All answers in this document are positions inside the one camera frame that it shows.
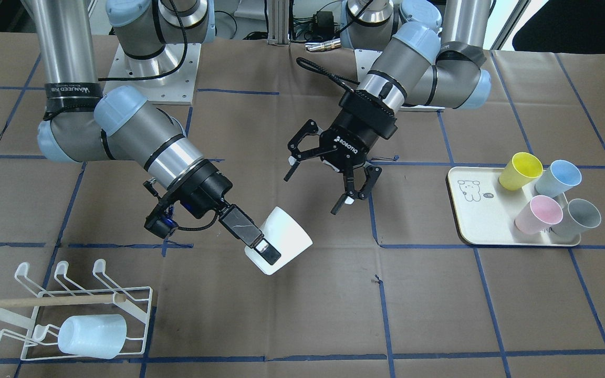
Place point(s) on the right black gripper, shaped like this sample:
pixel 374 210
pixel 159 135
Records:
pixel 210 190

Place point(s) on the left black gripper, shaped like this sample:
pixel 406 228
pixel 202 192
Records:
pixel 345 140

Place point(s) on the pale green plastic cup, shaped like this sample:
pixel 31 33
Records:
pixel 286 235

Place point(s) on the light blue plastic cup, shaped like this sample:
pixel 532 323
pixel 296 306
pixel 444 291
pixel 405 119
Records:
pixel 96 336

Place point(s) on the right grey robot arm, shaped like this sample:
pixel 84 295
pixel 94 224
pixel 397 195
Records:
pixel 81 123

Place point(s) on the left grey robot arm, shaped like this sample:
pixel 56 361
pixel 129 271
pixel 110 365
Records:
pixel 432 60

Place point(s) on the yellow plastic cup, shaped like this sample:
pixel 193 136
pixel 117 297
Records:
pixel 522 169

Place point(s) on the pink plastic cup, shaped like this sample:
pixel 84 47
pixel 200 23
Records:
pixel 540 213

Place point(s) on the grey plastic cup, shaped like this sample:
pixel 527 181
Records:
pixel 578 216

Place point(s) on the cream plastic tray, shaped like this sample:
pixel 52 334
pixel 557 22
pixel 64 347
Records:
pixel 485 211

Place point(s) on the aluminium frame post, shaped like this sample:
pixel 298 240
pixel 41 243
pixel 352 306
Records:
pixel 279 22

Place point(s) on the white wire cup rack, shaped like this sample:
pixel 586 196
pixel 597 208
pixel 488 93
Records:
pixel 36 320

